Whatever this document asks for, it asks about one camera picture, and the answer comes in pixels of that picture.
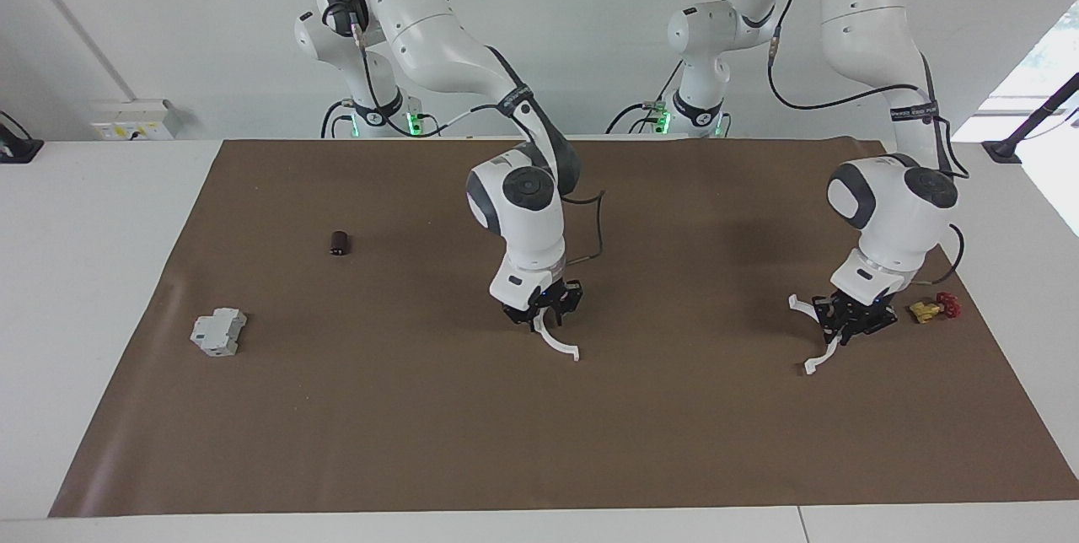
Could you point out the brown table mat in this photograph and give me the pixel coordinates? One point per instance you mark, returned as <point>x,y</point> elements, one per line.
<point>506,433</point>

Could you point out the black flat stand base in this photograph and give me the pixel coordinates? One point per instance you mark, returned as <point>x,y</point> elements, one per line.
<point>17,148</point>

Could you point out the white half pipe clamp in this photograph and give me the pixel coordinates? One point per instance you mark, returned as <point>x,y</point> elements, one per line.
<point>822,356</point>
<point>558,345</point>

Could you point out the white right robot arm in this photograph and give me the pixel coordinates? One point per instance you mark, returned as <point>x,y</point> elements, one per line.
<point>438,37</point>

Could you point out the grey circuit breaker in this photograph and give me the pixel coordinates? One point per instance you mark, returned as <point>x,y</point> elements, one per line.
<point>217,332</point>

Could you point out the small dark cylinder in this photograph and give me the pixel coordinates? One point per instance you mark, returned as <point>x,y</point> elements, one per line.
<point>340,243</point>

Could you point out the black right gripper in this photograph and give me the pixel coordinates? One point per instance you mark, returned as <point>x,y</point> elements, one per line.
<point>539,298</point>

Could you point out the white wall outlet box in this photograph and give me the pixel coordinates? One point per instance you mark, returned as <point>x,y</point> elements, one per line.
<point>135,120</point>

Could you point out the black pole stand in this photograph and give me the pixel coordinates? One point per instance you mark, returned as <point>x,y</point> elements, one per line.
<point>1033,117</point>

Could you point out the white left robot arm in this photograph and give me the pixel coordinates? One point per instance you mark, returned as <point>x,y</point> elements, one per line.
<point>877,29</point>

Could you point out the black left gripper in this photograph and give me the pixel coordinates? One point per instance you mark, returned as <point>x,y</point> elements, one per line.
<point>864,313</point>

